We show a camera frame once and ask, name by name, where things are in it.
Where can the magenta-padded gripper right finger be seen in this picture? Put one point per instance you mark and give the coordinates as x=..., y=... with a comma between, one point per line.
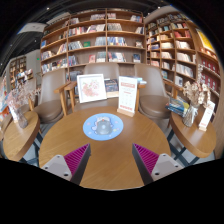
x=166, y=166

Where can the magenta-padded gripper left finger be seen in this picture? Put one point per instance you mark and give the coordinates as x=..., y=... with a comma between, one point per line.
x=58, y=166

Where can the grey computer mouse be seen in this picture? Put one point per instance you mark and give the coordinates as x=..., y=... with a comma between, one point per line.
x=102, y=126

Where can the round light blue mouse pad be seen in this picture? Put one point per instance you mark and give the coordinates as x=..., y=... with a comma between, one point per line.
x=116, y=128

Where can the round wooden side table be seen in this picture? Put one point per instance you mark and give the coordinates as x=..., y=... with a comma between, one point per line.
x=193, y=140
x=21, y=140

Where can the brown wooden armchair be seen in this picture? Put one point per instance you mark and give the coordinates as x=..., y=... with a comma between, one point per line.
x=96, y=68
x=50, y=110
x=153, y=103

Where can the small white table sign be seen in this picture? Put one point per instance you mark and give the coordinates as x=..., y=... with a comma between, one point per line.
x=206, y=116

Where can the vase of pink dried flowers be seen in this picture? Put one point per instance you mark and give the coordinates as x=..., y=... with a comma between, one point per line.
x=20, y=106

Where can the white sign on wooden base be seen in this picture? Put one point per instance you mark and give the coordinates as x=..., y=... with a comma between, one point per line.
x=127, y=95

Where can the white framed flower picture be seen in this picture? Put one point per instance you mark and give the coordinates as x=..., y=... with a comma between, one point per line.
x=91, y=88

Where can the stack of light blue books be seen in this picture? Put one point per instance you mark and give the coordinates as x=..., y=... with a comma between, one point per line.
x=141, y=81

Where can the dark blue book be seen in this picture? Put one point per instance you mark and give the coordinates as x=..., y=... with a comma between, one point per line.
x=111, y=86

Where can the small distant wooden bookshelf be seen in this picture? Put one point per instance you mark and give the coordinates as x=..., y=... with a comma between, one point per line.
x=20, y=70

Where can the tall curved wooden bookshelf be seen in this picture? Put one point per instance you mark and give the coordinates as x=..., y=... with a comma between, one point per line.
x=180, y=46

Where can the wide wooden bookshelf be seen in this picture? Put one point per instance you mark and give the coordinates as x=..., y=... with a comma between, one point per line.
x=96, y=33

